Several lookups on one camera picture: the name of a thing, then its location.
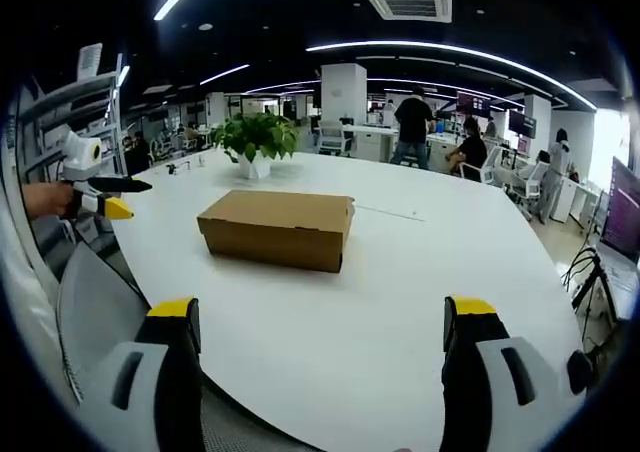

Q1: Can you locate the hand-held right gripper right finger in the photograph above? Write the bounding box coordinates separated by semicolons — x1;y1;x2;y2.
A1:
439;295;587;452

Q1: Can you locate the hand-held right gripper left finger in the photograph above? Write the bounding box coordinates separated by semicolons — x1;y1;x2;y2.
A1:
79;296;204;452

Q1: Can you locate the brown cardboard shoe box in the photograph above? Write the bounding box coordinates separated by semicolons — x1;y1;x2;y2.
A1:
196;189;357;274

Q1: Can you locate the person's left hand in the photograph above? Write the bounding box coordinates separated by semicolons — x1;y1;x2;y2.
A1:
22;180;77;221

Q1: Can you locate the white metal shelf rack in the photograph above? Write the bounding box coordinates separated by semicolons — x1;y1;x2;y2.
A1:
14;51;127;183

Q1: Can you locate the grey office chair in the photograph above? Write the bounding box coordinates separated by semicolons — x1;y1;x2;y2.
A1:
56;241;152;404

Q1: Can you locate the white plant pot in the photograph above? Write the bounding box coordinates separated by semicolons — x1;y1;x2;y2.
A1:
235;150;274;180

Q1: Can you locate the green potted plant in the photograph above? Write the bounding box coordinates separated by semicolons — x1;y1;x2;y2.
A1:
211;111;300;179

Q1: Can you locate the white office chair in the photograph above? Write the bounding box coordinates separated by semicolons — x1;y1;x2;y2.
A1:
458;145;503;183
508;163;550;209
316;120;352;158

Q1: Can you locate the computer monitor with purple screen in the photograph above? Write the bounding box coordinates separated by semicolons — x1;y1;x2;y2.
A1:
598;155;640;266

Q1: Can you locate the ceiling air conditioner vent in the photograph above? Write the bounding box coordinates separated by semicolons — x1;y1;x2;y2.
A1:
360;0;454;24

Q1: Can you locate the black cable bundle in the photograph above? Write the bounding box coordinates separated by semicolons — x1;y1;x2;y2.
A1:
560;245;619;358

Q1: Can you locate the wall screen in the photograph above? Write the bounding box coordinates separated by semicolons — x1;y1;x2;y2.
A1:
455;90;493;119
508;110;537;139

